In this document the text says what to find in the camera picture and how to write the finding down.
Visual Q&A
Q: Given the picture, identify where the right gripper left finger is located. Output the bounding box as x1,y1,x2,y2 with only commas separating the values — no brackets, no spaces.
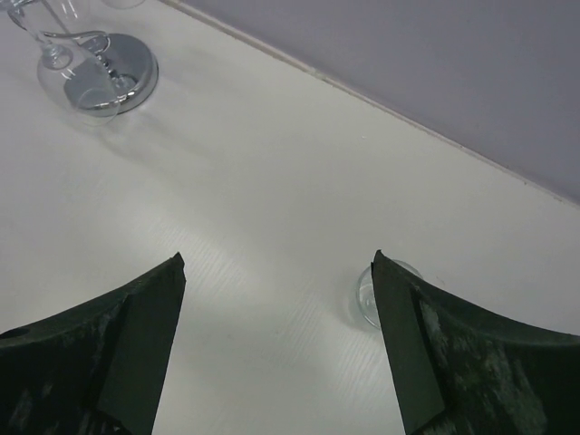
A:
1,254,186,434

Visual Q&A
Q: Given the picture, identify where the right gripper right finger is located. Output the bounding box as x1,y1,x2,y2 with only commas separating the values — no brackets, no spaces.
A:
371,253,579,434

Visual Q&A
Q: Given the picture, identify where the short textured wine glass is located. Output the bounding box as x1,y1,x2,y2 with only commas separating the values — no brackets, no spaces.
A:
356,266,417,331

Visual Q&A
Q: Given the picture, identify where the tall stemmed wine glass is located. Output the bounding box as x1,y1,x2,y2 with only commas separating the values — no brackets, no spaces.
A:
1,1,120,127

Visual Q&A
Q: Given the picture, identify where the chrome wine glass rack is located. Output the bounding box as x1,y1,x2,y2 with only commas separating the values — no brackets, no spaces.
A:
29,1,159,115

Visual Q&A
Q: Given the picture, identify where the back left wine glass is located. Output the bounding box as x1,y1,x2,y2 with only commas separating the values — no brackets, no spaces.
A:
102,0,144,10

